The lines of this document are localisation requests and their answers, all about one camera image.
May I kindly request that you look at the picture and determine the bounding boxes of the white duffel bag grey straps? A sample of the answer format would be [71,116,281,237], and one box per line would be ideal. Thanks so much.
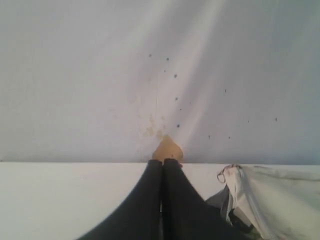
[204,163,320,240]

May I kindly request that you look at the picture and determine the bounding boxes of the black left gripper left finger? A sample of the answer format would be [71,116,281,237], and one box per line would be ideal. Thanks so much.
[80,160,163,240]

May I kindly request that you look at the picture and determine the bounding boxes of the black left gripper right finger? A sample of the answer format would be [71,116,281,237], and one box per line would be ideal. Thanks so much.
[162,159,246,240]

